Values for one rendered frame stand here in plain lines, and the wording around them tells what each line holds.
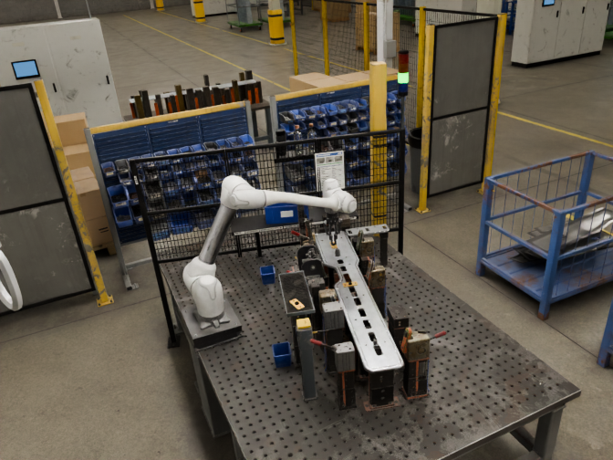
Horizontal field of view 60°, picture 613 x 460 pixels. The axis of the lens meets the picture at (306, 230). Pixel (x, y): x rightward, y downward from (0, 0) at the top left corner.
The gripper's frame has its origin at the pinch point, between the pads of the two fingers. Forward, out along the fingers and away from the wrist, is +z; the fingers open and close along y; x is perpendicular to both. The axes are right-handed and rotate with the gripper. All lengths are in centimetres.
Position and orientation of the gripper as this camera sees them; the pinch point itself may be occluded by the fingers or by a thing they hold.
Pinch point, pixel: (333, 239)
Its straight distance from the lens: 342.1
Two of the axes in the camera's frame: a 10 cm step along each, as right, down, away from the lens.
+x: -1.6, -4.5, 8.8
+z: 0.7, 8.8, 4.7
